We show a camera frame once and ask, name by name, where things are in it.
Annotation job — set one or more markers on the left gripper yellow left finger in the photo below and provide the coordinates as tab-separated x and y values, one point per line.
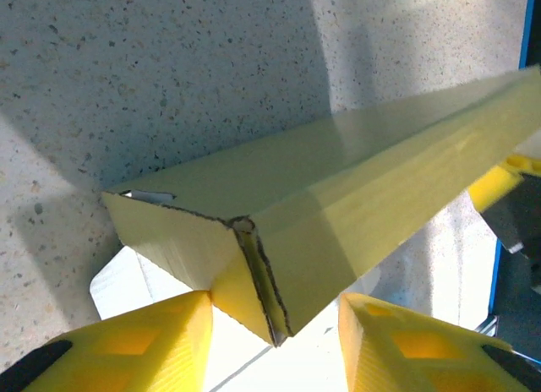
139	350

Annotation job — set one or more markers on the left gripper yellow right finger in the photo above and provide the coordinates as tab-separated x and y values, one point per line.
414	358

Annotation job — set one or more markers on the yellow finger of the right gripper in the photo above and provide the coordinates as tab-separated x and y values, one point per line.
498	181

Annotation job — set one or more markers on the white and yellow paper box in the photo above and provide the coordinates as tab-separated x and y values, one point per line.
296	176

